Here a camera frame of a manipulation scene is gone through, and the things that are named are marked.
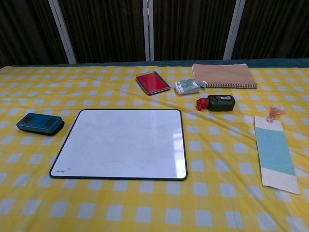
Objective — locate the blue whiteboard eraser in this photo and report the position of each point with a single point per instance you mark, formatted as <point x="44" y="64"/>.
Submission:
<point x="38" y="123"/>

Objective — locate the small black-framed whiteboard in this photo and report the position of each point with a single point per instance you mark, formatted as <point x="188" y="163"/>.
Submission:
<point x="120" y="145"/>

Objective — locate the red ink pad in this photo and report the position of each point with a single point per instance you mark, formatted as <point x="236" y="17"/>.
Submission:
<point x="152" y="82"/>

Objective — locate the green white correction tape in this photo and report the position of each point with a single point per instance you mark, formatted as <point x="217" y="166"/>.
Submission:
<point x="188" y="87"/>

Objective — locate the black ink bottle red cap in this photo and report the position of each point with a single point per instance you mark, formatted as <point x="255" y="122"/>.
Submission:
<point x="220" y="102"/>

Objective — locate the brown spiral notebook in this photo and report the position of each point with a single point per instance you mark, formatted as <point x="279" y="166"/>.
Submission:
<point x="224" y="75"/>

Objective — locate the black pleated partition panel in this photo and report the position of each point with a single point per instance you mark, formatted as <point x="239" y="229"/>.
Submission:
<point x="277" y="26"/>
<point x="103" y="29"/>
<point x="193" y="29"/>
<point x="24" y="31"/>

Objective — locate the yellow white checkered tablecloth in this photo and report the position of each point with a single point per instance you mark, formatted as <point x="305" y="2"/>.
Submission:
<point x="96" y="205"/>

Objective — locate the blue white tasselled bookmark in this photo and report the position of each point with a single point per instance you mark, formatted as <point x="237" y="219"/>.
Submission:
<point x="274" y="149"/>

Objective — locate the dark blue table cover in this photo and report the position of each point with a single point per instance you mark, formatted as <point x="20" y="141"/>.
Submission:
<point x="277" y="63"/>

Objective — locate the white partition post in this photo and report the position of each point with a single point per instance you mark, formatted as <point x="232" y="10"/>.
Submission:
<point x="148" y="31"/>
<point x="233" y="31"/>
<point x="62" y="31"/>

